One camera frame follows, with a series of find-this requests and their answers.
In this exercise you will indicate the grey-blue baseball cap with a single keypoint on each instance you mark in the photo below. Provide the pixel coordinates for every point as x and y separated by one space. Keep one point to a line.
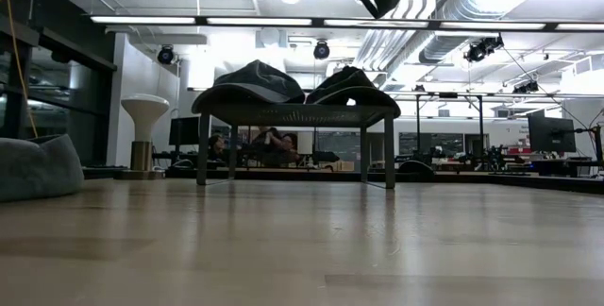
255 84
38 169

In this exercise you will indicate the black monitor on arm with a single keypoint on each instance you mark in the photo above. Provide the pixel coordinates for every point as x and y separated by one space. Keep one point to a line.
552 133

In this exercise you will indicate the long ceiling light bar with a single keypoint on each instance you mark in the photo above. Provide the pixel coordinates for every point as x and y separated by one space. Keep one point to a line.
259 21

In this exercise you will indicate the black ceiling spot lamp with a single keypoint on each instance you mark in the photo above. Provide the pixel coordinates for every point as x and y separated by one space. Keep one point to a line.
526 88
321 50
166 55

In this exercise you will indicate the white mushroom-shaped lamp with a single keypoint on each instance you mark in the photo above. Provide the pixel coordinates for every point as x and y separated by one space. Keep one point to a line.
144 107

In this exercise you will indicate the black desk monitor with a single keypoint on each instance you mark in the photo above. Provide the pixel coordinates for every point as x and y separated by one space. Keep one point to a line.
184 130

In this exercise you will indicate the grey perforated metal rack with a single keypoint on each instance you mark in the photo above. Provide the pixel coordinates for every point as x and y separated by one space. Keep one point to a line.
302 114

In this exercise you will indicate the person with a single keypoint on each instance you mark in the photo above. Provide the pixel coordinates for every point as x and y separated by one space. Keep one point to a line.
217 147
278 152

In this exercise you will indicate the black spot lamp cluster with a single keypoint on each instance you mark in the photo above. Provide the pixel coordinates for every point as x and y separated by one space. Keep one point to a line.
481 50

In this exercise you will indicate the black domed object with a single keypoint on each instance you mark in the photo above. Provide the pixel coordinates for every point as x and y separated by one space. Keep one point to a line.
417 168

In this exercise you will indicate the distant black station frame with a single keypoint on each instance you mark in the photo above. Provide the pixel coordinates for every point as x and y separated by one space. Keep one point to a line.
448 95

